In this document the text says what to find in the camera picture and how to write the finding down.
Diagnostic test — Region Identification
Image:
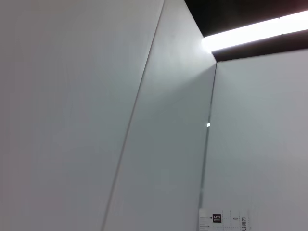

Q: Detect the clear plastic ruler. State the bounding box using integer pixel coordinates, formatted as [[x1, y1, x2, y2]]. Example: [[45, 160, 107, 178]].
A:
[[199, 208, 251, 231]]

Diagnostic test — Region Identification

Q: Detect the white ceiling light strip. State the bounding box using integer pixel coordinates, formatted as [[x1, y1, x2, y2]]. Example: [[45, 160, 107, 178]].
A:
[[201, 9, 308, 52]]

